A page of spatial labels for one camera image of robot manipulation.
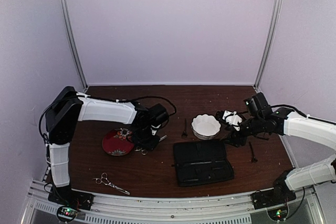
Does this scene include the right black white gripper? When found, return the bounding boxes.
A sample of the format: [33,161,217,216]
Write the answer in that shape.
[220,114,264,147]

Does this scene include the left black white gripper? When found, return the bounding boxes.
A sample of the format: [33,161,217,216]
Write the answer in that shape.
[131,126,161,151]

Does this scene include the silver thinning scissors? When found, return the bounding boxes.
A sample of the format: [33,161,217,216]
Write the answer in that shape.
[134,135,167,155]

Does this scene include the silver straight scissors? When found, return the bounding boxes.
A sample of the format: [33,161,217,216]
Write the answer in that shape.
[92,173,130,196]

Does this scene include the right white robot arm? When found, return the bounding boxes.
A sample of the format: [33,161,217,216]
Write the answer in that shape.
[215,108,335,204]

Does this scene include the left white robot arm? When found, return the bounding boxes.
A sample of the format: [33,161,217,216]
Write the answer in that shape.
[39,86,170,205]

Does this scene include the black hair clip right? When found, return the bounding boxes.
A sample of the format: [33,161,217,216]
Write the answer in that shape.
[249,142,258,163]

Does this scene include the red floral plate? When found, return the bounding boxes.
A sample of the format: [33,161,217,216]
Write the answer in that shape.
[102,128,134,156]

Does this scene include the white scalloped bowl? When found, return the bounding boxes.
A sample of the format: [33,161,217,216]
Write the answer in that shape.
[191,114,221,140]

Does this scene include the black zip tool case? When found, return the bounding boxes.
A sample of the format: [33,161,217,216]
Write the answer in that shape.
[173,139,234,187]

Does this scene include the right round controller board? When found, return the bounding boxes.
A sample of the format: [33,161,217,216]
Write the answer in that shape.
[267,205,289,222]

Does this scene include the round controller board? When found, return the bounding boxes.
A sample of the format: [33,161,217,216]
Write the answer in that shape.
[267,205,289,222]
[56,206,78,222]

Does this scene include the left round controller board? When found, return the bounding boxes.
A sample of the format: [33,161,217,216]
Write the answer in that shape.
[56,206,78,222]

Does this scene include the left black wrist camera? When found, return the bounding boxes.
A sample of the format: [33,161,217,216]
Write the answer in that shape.
[148,103,169,127]

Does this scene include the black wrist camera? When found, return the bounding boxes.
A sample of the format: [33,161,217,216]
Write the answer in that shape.
[148,103,169,127]
[244,92,272,119]

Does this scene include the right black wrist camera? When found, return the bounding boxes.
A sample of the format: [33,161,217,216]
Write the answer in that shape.
[244,92,272,119]

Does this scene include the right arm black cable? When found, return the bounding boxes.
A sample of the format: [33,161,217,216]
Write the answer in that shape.
[270,104,336,125]

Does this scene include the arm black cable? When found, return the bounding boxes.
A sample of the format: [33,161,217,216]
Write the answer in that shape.
[270,104,336,125]
[38,95,177,143]

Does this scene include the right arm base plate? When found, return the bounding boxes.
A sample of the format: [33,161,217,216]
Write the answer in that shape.
[251,189,297,210]

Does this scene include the aluminium front rail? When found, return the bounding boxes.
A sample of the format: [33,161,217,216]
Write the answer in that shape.
[18,180,327,223]

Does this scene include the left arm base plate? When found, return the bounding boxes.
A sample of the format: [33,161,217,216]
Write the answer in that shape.
[48,188,94,210]

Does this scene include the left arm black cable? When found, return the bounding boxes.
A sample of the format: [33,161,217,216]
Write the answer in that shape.
[38,95,177,143]

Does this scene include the right aluminium frame post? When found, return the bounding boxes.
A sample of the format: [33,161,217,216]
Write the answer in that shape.
[253,0,283,92]

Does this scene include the aluminium frame post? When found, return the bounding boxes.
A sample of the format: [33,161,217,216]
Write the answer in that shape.
[60,0,88,90]
[253,0,283,92]

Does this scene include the left aluminium frame post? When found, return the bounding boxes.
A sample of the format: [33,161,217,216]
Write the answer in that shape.
[60,0,88,90]

